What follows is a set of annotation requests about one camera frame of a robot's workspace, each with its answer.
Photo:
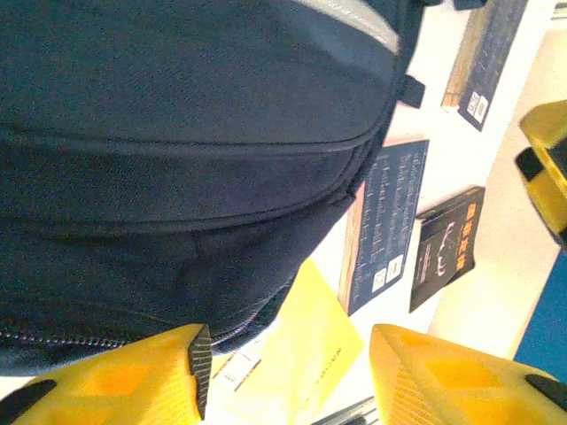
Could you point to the yellow paperback book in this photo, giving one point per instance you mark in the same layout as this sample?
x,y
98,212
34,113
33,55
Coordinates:
x,y
310,345

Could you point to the dark blue paperback book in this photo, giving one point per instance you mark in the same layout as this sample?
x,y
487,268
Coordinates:
x,y
487,57
390,221

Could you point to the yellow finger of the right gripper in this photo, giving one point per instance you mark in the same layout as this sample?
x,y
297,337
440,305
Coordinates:
x,y
551,186

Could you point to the navy blue student backpack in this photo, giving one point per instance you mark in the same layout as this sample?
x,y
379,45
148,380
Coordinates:
x,y
177,155

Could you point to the aluminium front frame rail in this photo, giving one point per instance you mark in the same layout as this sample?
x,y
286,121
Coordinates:
x,y
343,412

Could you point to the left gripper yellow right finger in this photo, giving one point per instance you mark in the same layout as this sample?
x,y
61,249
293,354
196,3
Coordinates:
x,y
452,389

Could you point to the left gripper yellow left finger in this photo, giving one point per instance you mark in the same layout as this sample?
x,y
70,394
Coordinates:
x,y
111,389

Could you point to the black book with gold title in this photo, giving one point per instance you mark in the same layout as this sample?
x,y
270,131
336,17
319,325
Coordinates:
x,y
447,248

